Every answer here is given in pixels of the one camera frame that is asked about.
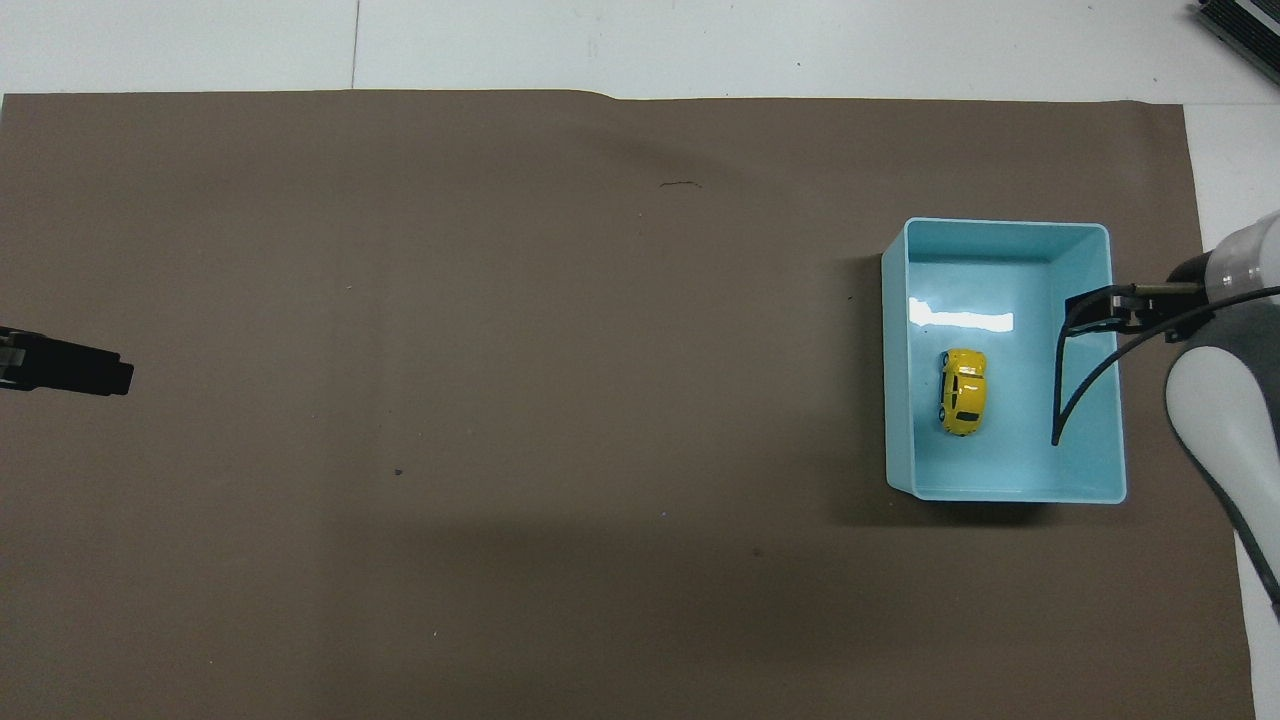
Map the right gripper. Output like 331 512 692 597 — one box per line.
1166 249 1214 300

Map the yellow toy beetle car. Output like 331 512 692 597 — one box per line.
937 347 990 439

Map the dark striped object corner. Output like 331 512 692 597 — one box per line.
1196 0 1280 73

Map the light blue plastic bin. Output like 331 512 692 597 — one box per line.
881 217 1129 505

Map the black cable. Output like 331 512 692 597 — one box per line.
1052 283 1280 448

